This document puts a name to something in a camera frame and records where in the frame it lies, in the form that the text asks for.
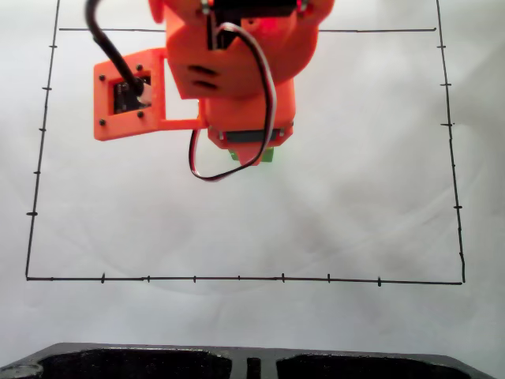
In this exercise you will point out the green textured foam block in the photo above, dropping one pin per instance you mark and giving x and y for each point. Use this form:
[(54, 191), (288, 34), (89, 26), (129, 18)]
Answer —
[(270, 154)]

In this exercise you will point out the white paper sheet with rectangle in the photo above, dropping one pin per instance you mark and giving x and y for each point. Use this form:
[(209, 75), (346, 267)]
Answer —
[(276, 237)]

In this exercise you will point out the orange gripper camera mount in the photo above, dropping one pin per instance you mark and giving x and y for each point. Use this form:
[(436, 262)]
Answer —
[(126, 98)]

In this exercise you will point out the black moulded plastic frame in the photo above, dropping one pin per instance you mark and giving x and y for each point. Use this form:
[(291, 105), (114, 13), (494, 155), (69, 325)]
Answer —
[(252, 361)]

